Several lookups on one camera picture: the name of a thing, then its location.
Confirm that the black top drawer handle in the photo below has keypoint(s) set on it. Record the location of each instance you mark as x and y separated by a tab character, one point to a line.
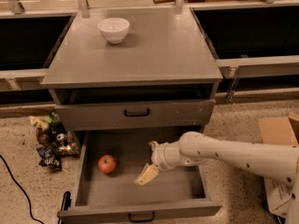
134	114

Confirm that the red apple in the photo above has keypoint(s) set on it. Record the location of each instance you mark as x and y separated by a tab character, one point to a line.
106	164

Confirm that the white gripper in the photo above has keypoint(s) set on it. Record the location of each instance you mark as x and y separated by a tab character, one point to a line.
158	157

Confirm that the white ceramic bowl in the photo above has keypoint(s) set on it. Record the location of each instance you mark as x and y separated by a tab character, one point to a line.
114	30

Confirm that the black middle drawer handle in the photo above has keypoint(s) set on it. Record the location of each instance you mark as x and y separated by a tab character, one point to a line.
141	217

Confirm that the pile of snack bags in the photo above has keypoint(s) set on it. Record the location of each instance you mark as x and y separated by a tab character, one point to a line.
54	140

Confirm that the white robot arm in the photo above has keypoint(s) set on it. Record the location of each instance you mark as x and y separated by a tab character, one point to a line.
195	148

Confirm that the grey drawer cabinet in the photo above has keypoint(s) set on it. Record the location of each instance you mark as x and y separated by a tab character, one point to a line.
164	57

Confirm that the grey top drawer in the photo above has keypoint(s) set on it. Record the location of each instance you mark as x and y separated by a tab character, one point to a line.
110	116

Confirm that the open grey middle drawer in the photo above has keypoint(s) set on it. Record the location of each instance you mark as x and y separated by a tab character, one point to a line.
100	198

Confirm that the cardboard box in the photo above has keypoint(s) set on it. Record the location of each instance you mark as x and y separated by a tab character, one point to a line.
282	181

